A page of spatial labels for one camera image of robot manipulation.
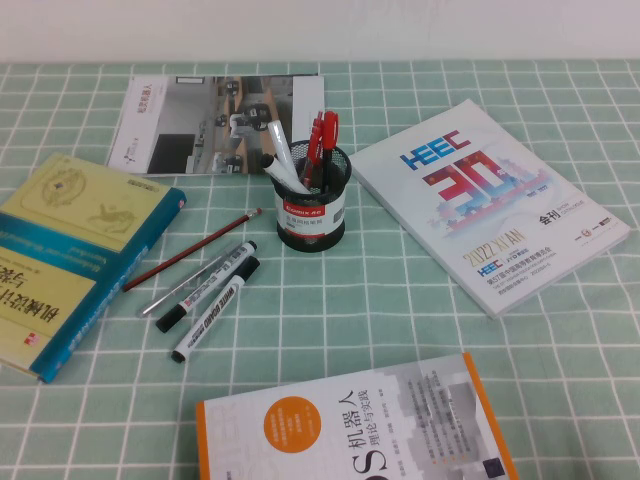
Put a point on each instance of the black mesh pen holder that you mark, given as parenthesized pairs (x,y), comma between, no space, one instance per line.
(310,220)

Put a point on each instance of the WHITE BOARD marker black cap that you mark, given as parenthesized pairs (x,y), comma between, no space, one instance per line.
(210,315)

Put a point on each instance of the red cap pen black barrel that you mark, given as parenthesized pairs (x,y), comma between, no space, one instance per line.
(330,127)

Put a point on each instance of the white marker small black cap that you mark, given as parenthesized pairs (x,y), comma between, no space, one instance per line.
(285,176)

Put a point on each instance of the white HEEC catalogue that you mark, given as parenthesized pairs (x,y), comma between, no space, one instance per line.
(500,225)

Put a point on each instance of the green checkered tablecloth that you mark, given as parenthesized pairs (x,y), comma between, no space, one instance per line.
(350,300)

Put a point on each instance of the orange and white robot book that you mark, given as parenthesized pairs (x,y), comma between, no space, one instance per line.
(350,430)

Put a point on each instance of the red clip pen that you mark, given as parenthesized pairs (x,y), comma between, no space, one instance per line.
(315,145)

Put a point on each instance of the silver pen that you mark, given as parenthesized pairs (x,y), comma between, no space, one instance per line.
(165,300)

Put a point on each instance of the yellow and teal book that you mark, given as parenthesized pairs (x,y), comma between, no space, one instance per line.
(60,240)

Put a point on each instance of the robot photo brochure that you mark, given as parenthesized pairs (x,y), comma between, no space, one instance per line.
(185,120)

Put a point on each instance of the red pencil with eraser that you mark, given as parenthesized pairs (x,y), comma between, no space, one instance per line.
(190,250)

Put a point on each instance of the barcode label marker black cap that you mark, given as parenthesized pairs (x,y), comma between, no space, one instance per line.
(200,295)

